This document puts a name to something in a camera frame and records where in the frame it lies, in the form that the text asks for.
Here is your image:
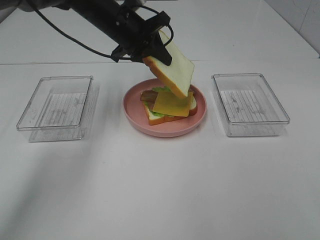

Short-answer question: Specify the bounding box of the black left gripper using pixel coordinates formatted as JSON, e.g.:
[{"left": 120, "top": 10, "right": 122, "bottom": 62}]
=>
[{"left": 111, "top": 11, "right": 172, "bottom": 66}]

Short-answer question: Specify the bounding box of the bread slice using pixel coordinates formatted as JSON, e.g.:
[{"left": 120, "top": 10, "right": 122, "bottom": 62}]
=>
[
  {"left": 142, "top": 91, "right": 198, "bottom": 126},
  {"left": 142, "top": 41, "right": 195, "bottom": 99}
]

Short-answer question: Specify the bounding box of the green lettuce leaf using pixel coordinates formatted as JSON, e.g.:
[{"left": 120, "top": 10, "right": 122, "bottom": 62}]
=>
[{"left": 149, "top": 86, "right": 172, "bottom": 117}]

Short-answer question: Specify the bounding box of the brown bacon strip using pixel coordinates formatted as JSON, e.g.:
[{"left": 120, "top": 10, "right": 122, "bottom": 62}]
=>
[{"left": 140, "top": 90, "right": 158, "bottom": 103}]

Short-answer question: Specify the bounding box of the yellow cheese slice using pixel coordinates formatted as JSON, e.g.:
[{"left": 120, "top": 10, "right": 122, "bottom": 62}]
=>
[{"left": 152, "top": 91, "right": 194, "bottom": 117}]

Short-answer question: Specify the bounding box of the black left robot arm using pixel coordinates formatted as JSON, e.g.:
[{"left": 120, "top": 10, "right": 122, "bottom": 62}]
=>
[{"left": 1, "top": 0, "right": 172, "bottom": 66}]

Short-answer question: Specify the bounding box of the pink round plate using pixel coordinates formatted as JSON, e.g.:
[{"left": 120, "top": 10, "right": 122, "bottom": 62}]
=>
[{"left": 123, "top": 78, "right": 207, "bottom": 138}]

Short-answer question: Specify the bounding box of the right clear plastic tray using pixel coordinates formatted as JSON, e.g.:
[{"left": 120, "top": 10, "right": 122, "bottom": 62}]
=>
[{"left": 211, "top": 73, "right": 290, "bottom": 137}]

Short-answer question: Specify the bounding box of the clear plastic tray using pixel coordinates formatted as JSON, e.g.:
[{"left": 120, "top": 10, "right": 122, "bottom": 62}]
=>
[
  {"left": 211, "top": 73, "right": 290, "bottom": 137},
  {"left": 16, "top": 75, "right": 95, "bottom": 143}
]

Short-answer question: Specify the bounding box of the left clear plastic tray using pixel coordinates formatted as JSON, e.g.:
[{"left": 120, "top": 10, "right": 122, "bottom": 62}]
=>
[{"left": 16, "top": 75, "right": 95, "bottom": 143}]

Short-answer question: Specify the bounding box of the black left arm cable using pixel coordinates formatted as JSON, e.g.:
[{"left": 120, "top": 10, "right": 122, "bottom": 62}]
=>
[{"left": 31, "top": 4, "right": 175, "bottom": 62}]

